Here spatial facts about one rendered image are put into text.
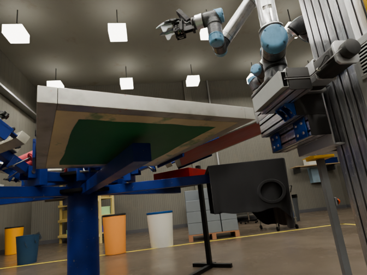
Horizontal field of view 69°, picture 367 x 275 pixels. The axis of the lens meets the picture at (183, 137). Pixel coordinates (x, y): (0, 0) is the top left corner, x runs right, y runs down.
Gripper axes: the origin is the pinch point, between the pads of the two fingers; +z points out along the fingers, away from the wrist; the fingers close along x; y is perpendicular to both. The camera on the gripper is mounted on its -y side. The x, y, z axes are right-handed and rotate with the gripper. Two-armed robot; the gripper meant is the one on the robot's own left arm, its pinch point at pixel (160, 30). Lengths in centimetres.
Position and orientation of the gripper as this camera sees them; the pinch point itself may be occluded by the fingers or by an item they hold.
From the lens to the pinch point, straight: 160.7
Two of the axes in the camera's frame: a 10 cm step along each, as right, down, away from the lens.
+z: -9.5, 1.7, 2.6
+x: 3.0, 3.4, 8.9
